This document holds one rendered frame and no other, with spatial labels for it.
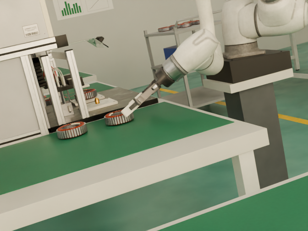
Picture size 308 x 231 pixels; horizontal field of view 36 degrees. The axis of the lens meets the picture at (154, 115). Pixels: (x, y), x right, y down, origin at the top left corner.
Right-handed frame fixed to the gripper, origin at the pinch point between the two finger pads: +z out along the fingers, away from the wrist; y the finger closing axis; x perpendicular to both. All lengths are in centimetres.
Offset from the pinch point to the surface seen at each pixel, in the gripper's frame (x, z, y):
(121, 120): -1.3, 3.7, -5.2
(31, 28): 50, 13, 15
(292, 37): -87, -78, 465
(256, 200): -25, -35, -89
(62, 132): 9.9, 20.7, -13.9
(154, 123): -9.3, -7.0, -12.4
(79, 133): 5.8, 16.9, -12.0
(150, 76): -6, 125, 595
